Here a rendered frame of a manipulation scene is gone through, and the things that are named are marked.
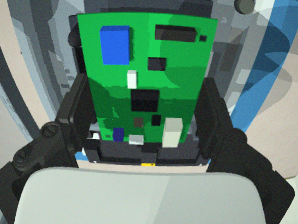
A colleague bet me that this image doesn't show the green circuit board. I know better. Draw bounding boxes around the green circuit board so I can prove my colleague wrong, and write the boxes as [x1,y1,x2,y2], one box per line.
[77,12,218,147]

